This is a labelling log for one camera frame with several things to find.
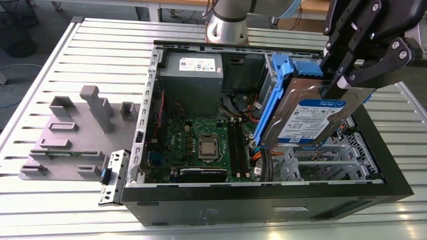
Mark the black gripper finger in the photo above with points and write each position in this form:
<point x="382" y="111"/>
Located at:
<point x="347" y="30"/>
<point x="374" y="70"/>

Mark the hard disk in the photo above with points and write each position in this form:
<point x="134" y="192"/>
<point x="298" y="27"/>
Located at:
<point x="310" y="120"/>

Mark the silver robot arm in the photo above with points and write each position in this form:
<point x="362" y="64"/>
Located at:
<point x="227" y="30"/>

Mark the grey metal disk bay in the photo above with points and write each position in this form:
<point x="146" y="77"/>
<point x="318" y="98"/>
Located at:
<point x="321" y="162"/>

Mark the black RAM slot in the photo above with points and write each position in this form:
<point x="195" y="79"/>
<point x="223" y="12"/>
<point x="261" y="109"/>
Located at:
<point x="234" y="147"/>

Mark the grey power supply unit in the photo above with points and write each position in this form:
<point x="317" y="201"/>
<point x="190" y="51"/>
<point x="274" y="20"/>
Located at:
<point x="190" y="92"/>

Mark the CPU socket locking lever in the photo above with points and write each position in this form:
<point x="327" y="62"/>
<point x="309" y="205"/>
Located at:
<point x="222" y="156"/>

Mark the silver CPU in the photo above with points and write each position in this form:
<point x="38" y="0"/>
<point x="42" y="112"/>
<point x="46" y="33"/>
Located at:
<point x="207" y="148"/>

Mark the green motherboard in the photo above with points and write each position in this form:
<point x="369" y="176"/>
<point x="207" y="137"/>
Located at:
<point x="181" y="130"/>

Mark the black graphics card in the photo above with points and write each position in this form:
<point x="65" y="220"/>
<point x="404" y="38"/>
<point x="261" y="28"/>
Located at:
<point x="201" y="175"/>

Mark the black PC case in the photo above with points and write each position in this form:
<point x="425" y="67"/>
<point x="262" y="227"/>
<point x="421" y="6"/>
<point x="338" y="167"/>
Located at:
<point x="234" y="207"/>

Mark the grey parts rack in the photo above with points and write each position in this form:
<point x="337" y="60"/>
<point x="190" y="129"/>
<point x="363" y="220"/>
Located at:
<point x="87" y="145"/>

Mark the green RAM stick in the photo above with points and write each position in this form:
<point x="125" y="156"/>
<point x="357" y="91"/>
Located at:
<point x="67" y="153"/>

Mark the black round bin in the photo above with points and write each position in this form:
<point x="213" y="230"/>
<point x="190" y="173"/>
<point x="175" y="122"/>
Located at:
<point x="21" y="42"/>

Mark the white table frame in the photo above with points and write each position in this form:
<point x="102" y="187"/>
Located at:
<point x="101" y="7"/>

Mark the silver hinged slot bracket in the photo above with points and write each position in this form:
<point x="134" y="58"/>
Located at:
<point x="117" y="175"/>

